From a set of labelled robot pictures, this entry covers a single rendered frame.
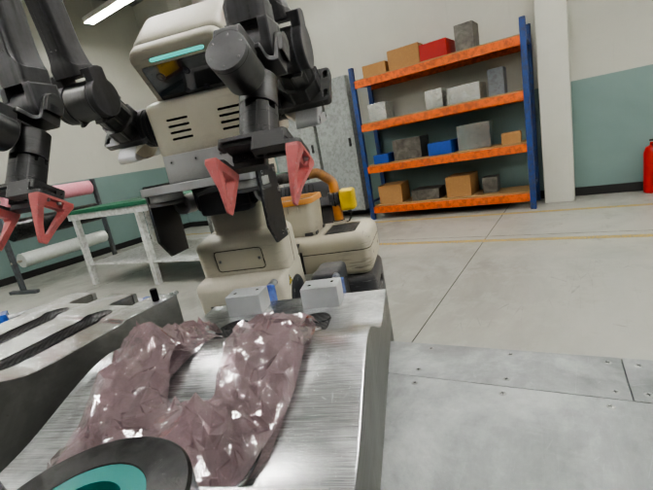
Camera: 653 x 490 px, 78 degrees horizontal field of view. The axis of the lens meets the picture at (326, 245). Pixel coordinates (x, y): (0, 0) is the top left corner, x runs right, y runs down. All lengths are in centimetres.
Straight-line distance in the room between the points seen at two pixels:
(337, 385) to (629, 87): 542
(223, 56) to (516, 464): 52
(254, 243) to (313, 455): 70
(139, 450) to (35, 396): 35
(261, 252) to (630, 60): 507
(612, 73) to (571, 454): 533
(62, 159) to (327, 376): 770
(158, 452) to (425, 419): 27
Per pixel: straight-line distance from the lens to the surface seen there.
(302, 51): 77
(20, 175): 84
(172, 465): 19
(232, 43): 58
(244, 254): 95
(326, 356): 33
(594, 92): 559
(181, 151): 98
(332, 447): 28
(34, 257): 633
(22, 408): 54
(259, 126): 58
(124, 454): 21
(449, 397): 44
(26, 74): 89
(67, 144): 802
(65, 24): 102
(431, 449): 38
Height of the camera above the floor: 105
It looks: 13 degrees down
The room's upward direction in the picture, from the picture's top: 11 degrees counter-clockwise
